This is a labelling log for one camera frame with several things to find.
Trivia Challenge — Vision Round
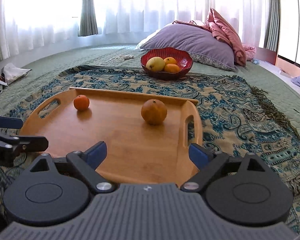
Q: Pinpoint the small round tangerine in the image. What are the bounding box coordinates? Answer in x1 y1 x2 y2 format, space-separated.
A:
73 95 90 111

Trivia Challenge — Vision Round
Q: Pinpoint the dull brownish orange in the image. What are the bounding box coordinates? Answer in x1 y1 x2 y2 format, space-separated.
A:
141 99 167 125

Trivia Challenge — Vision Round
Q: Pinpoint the white paper bag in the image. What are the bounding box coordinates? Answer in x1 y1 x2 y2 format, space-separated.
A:
1 63 31 85

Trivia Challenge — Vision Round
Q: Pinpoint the blue paisley throw cloth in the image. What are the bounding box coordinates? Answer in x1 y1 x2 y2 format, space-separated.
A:
0 66 300 233

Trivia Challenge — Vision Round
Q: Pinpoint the wooden serving tray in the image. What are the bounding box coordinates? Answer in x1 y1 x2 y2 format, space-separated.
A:
20 87 203 185

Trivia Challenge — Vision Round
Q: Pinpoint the front orange in bowl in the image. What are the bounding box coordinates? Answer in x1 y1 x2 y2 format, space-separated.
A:
163 63 181 73

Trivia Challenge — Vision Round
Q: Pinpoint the orange in bowl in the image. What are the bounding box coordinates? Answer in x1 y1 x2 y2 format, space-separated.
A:
164 57 177 64
163 63 181 73

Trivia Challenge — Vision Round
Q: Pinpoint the red fruit bowl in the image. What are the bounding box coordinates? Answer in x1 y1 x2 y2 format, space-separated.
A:
140 47 193 81

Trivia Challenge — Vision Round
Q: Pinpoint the rear orange in bowl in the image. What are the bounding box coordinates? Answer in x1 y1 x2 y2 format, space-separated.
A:
164 57 177 64

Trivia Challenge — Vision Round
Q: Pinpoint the yellow mango in bowl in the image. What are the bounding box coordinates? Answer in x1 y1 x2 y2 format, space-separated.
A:
146 57 165 72

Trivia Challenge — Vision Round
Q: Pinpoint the green quilted bedspread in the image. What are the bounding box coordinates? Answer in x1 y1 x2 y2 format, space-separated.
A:
0 46 300 134

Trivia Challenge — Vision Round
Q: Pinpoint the purple pillow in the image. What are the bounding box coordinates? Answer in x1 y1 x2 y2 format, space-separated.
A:
137 23 236 72

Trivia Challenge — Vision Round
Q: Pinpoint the white sheer curtain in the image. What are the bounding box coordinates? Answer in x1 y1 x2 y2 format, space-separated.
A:
0 0 269 59

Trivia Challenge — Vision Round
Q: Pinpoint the green curtain left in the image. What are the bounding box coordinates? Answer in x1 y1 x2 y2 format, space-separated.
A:
78 0 98 37

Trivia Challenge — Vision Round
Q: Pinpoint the green curtain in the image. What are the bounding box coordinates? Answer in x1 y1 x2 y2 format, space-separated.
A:
78 0 98 37
264 0 281 52

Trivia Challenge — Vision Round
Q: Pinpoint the pink blanket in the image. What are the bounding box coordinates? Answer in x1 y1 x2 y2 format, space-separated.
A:
173 8 256 66

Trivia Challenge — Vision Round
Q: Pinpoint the green curtain right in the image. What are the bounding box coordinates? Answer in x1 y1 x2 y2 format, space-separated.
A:
264 0 281 52

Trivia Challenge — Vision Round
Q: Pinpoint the white cable on bed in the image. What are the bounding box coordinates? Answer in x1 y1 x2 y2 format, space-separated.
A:
110 54 134 62

